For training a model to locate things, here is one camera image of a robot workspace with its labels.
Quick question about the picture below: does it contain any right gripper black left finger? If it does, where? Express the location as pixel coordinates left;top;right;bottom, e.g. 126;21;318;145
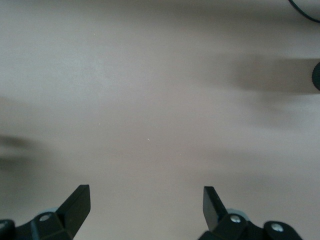
14;184;91;240

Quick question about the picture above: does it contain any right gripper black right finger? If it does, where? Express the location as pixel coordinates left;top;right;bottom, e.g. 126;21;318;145
198;186;266;240

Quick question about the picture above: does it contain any black round-ended cylinder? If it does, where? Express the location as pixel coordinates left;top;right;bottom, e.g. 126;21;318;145
311;61;320;91

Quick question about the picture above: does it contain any thin black cable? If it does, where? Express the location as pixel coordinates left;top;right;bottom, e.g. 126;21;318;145
287;0;320;25

